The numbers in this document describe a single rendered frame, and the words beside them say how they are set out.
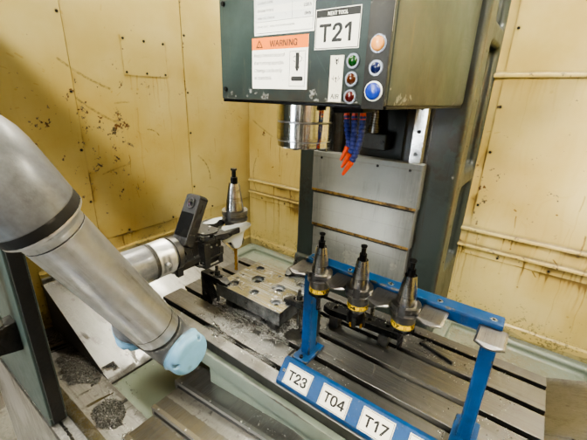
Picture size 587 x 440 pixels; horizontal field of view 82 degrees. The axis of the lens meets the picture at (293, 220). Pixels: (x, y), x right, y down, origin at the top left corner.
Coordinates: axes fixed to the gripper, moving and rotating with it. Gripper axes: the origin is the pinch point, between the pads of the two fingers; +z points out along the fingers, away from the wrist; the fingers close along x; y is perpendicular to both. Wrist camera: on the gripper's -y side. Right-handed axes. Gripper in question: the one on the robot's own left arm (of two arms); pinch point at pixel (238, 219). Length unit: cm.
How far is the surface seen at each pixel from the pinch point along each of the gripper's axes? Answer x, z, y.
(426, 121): 22, 71, -22
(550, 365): 81, 103, 77
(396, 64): 32.9, 8.7, -35.6
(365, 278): 32.1, 7.8, 8.5
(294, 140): 2.6, 19.7, -18.3
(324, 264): 21.2, 7.9, 8.7
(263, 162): -88, 109, 13
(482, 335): 57, 8, 12
